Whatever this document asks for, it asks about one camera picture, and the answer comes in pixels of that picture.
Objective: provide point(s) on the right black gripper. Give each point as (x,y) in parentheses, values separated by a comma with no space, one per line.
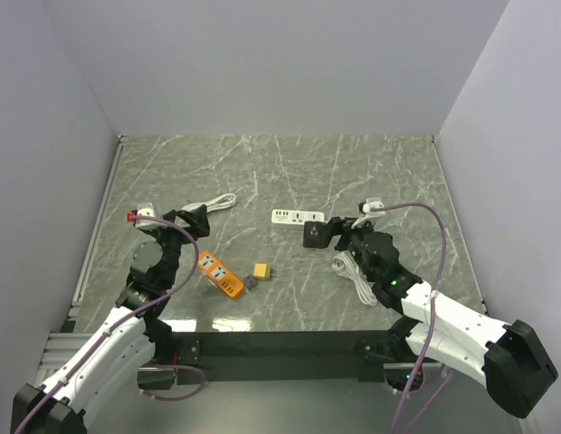
(347,223)

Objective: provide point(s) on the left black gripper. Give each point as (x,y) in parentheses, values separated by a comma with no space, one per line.
(195,219)

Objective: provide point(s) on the black cube power adapter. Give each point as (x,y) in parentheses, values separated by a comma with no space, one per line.
(316,235)

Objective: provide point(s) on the orange power strip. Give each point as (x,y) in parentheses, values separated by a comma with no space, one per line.
(219,275)

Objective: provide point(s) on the grey plug adapter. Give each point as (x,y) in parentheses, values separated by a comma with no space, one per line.
(250,282)

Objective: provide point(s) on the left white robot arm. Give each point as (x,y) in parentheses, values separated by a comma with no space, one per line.
(131,335)

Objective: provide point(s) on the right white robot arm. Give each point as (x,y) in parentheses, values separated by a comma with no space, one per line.
(509,360)

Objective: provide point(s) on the yellow plug adapter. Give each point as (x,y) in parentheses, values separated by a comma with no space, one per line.
(263,271)

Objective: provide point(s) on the white power strip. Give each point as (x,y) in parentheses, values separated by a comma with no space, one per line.
(295,217)

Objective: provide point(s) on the black base bar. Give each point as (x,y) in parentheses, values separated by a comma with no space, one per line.
(367,356)

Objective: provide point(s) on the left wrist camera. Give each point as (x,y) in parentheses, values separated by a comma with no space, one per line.
(146,210)

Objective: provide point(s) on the aluminium frame rail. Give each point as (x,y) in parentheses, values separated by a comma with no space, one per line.
(86,265)

